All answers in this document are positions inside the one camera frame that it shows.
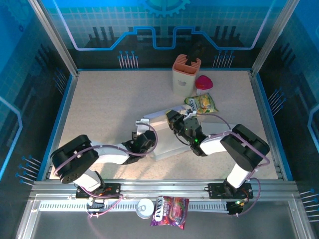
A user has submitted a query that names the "purple berries candy bag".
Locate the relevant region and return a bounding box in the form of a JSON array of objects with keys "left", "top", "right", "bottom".
[{"left": 150, "top": 196, "right": 190, "bottom": 230}]

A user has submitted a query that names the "lavender paper box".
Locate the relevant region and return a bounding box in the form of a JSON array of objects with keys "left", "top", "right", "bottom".
[{"left": 143, "top": 105, "right": 200, "bottom": 162}]

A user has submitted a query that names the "black knife handle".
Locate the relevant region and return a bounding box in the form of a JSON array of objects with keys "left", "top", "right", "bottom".
[{"left": 186, "top": 41, "right": 206, "bottom": 68}]

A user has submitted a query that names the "beige knife block, orange top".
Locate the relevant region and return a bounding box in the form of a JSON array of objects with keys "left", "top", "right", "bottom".
[{"left": 171, "top": 54, "right": 202, "bottom": 98}]

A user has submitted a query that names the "white slotted cable duct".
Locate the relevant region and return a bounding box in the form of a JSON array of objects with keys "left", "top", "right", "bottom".
[{"left": 38, "top": 200, "right": 229, "bottom": 213}]

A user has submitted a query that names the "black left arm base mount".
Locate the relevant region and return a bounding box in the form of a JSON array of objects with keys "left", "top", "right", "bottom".
[{"left": 75, "top": 182, "right": 122, "bottom": 200}]

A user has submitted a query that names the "aluminium frame post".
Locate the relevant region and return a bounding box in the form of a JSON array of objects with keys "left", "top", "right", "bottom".
[
  {"left": 250, "top": 0, "right": 300, "bottom": 77},
  {"left": 27, "top": 0, "right": 80, "bottom": 77}
]

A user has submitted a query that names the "silver tin can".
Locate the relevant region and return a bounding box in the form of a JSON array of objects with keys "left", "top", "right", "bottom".
[{"left": 136, "top": 198, "right": 155, "bottom": 220}]

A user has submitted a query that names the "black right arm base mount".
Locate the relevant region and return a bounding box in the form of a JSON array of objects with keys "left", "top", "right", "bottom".
[{"left": 207, "top": 182, "right": 254, "bottom": 200}]

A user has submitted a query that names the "black electronics module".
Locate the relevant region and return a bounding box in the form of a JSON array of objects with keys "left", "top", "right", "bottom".
[{"left": 226, "top": 199, "right": 244, "bottom": 217}]

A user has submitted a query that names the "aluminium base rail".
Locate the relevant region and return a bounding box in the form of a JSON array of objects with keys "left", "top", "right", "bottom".
[{"left": 28, "top": 178, "right": 299, "bottom": 201}]

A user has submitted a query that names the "green yellow candy bag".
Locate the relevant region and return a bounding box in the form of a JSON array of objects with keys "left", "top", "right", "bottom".
[{"left": 183, "top": 93, "right": 219, "bottom": 115}]

